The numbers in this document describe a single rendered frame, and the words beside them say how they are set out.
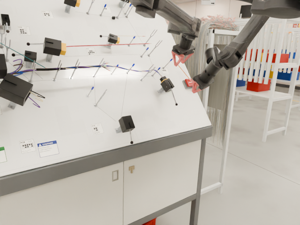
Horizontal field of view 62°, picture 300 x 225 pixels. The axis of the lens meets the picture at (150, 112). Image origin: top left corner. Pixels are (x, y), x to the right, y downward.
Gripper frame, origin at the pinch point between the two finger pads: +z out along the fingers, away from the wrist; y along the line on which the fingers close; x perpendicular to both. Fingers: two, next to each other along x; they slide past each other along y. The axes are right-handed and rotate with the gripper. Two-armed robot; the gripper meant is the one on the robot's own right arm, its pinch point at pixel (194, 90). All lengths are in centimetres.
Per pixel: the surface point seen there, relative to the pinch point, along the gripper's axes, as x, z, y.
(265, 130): 57, 137, -234
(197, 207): 50, 69, -7
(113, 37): -48, 5, 15
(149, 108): -9.2, 18.9, 13.2
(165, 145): 10.8, 24.6, 16.1
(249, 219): 89, 87, -54
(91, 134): -10, 19, 49
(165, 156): 14.6, 34.4, 13.3
